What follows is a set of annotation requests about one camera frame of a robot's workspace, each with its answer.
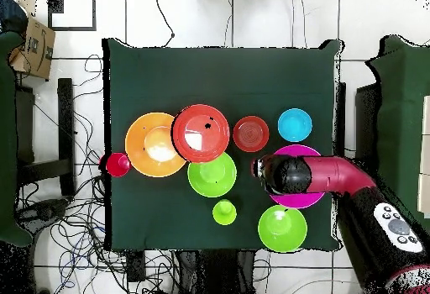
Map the large red-orange bowl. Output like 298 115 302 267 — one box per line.
171 103 232 164

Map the large pink bowl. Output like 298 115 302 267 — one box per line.
267 144 326 210

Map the small red-orange bowl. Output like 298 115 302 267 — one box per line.
233 115 270 153

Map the green bowl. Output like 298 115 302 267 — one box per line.
257 204 308 253
186 151 238 198

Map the green cup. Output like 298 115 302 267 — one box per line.
212 198 238 227

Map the small blue bowl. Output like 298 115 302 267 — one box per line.
277 108 314 143

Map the dark green tablecloth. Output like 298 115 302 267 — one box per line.
102 37 343 252

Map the black cabinet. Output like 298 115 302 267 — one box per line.
354 83 382 171

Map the large orange bowl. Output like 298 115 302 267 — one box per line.
124 112 186 178

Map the red cup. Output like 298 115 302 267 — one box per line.
104 152 131 178

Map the green cloth covered table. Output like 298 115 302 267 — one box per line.
364 34 430 234
0 30 34 248

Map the black metal stand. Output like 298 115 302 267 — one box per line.
14 77 76 197

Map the cardboard box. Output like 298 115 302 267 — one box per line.
8 16 56 81

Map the dark blue bag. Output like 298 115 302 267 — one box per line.
0 0 29 34

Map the grey pedestal leg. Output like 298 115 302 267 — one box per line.
16 198 70 229

